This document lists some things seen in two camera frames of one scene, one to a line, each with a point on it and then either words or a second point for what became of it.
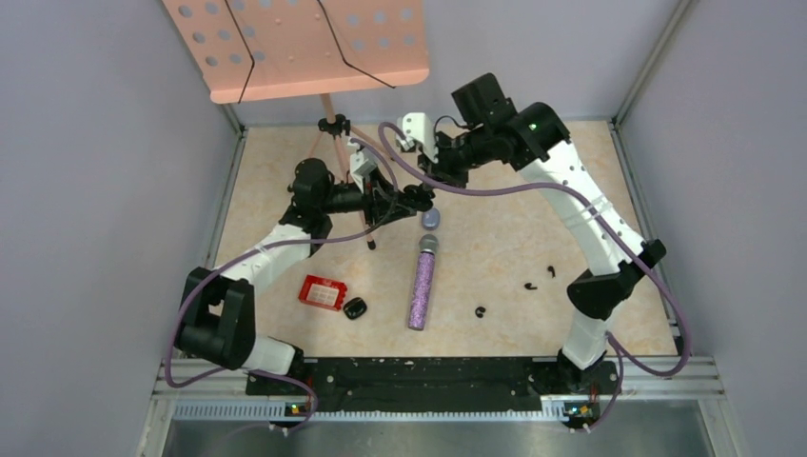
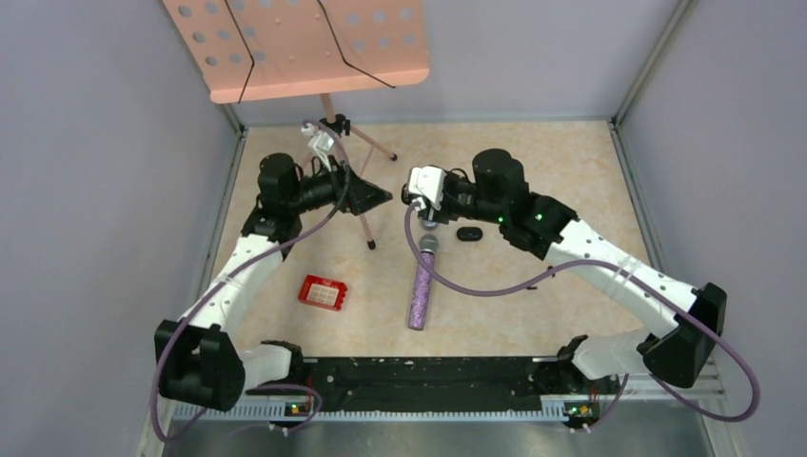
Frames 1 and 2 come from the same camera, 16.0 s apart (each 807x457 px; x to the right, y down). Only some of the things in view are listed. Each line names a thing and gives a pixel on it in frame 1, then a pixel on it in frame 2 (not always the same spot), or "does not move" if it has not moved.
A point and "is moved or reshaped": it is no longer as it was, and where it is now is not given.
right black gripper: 439,170 to 442,215
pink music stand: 246,50 does not move
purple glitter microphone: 423,283 does not move
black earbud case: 420,195 is moved or reshaped
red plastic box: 323,292 does not move
